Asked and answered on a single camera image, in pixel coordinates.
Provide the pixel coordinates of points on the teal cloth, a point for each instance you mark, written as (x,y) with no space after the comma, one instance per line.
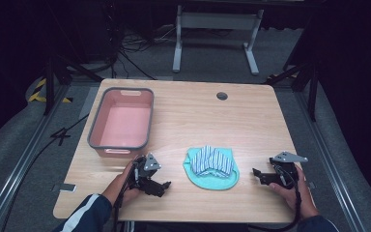
(212,182)

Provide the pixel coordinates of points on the yellow black hazard tape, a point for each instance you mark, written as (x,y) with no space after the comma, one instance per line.
(38,93)

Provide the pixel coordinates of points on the aluminium floor rail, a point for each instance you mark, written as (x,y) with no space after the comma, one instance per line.
(330,167)
(16,174)

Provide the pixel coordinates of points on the pink basin with grey rim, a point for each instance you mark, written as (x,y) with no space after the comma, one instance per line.
(122,124)

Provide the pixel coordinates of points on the grey metal stand frame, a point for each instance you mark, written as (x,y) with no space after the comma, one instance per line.
(217,21)

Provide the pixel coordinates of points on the person's right hand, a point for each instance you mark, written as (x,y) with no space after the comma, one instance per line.
(298,199)

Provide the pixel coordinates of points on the person's left hand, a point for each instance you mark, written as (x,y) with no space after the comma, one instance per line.
(119,187)

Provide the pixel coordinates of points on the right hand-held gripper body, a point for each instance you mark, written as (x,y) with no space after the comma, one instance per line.
(285,172)

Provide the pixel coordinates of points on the black tripod stand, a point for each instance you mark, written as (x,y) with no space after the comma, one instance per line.
(310,87)
(50,83)

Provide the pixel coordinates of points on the blue white striped cloth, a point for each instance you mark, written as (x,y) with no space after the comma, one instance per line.
(211,161)

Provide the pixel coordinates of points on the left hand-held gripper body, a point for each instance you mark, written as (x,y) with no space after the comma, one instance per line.
(143,170)

